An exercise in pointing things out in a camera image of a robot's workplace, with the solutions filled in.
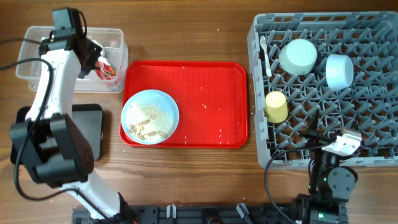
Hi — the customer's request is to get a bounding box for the white tissue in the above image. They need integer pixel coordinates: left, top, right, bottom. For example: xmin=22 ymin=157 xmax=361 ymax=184
xmin=92 ymin=40 xmax=105 ymax=57

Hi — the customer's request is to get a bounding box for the red snack wrapper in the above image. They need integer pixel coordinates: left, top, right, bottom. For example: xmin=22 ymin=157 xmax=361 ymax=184
xmin=95 ymin=60 xmax=116 ymax=80

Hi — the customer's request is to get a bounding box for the yellow plastic cup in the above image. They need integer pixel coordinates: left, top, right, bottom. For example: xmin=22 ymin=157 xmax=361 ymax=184
xmin=265 ymin=91 xmax=288 ymax=123

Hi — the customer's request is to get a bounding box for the light blue bowl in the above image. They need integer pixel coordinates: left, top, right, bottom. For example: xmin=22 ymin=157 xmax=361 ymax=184
xmin=326 ymin=54 xmax=354 ymax=91

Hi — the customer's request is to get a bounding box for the green bowl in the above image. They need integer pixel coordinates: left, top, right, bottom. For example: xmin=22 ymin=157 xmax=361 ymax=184
xmin=279 ymin=39 xmax=318 ymax=75

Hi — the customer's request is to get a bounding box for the light blue plate with scraps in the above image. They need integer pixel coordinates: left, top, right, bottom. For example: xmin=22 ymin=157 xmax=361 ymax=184
xmin=121 ymin=90 xmax=180 ymax=146

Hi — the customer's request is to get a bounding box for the white plastic spoon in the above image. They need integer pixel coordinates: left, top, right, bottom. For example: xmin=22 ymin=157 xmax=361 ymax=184
xmin=259 ymin=35 xmax=272 ymax=78

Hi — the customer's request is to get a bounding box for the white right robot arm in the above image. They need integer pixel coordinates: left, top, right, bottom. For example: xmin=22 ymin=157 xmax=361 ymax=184
xmin=289 ymin=111 xmax=362 ymax=223

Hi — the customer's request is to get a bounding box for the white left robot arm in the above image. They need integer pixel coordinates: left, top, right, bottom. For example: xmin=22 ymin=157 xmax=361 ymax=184
xmin=10 ymin=35 xmax=136 ymax=223

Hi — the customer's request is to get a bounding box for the grey dishwasher rack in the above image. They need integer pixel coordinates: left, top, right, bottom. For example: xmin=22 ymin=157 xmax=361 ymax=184
xmin=247 ymin=11 xmax=397 ymax=169

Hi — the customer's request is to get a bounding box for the clear plastic bin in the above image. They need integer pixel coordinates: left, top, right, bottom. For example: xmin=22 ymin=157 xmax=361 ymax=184
xmin=16 ymin=27 xmax=129 ymax=93

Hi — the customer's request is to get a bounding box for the black plastic bin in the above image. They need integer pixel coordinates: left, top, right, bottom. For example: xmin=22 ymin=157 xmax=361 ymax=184
xmin=10 ymin=104 xmax=104 ymax=165

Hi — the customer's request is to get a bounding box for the red plastic tray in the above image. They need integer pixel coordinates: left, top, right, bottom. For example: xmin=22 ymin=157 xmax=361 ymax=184
xmin=122 ymin=60 xmax=248 ymax=149

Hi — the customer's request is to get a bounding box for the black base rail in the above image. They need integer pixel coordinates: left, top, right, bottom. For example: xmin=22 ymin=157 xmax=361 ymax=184
xmin=72 ymin=202 xmax=312 ymax=224

